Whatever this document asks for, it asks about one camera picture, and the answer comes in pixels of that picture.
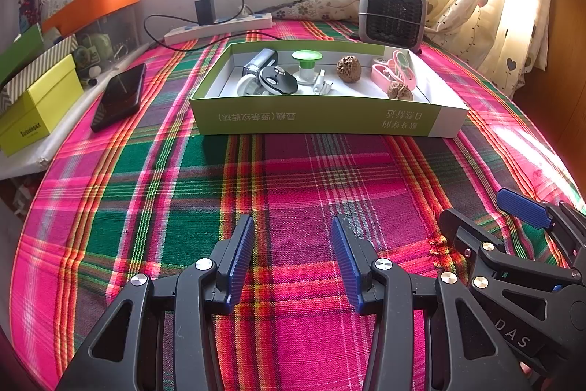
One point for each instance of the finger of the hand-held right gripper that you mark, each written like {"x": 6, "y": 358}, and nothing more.
{"x": 462, "y": 230}
{"x": 522, "y": 207}

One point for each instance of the green mug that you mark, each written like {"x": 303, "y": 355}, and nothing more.
{"x": 98, "y": 47}

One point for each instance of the yellow-green box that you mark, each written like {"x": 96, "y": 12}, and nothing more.
{"x": 36, "y": 111}

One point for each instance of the orange box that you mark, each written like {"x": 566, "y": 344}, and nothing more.
{"x": 91, "y": 4}

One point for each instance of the wooden cabinet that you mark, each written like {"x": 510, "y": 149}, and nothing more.
{"x": 563, "y": 52}

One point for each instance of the white power strip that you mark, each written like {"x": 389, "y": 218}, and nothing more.
{"x": 219, "y": 29}

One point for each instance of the floral pillow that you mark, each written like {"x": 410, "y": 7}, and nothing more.
{"x": 316, "y": 8}

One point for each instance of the black charger adapter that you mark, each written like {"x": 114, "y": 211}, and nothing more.
{"x": 205, "y": 11}

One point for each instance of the black rectangular device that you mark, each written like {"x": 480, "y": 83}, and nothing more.
{"x": 258, "y": 62}

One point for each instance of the black oval disc with holes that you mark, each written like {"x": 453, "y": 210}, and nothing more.
{"x": 279, "y": 82}

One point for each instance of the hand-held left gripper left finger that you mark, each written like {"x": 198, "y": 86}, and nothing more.
{"x": 238, "y": 267}

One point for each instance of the grey portable heater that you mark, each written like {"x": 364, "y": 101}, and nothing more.
{"x": 393, "y": 11}

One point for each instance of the green and white cardboard box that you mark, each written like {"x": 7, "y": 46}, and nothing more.
{"x": 320, "y": 120}

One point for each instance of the striped box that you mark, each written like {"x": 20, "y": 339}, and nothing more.
{"x": 41, "y": 65}

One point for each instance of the grey round disc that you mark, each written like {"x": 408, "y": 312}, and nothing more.
{"x": 247, "y": 87}

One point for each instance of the green mushroom-shaped holder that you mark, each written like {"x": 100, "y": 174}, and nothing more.
{"x": 306, "y": 57}

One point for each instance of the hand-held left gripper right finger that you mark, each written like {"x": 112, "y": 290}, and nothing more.
{"x": 348, "y": 267}

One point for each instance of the black smartphone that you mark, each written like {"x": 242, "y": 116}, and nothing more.
{"x": 119, "y": 95}

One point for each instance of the pink green plaid blanket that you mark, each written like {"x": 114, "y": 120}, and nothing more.
{"x": 274, "y": 189}

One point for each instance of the brown walnut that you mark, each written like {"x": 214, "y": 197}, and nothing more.
{"x": 349, "y": 69}
{"x": 400, "y": 92}

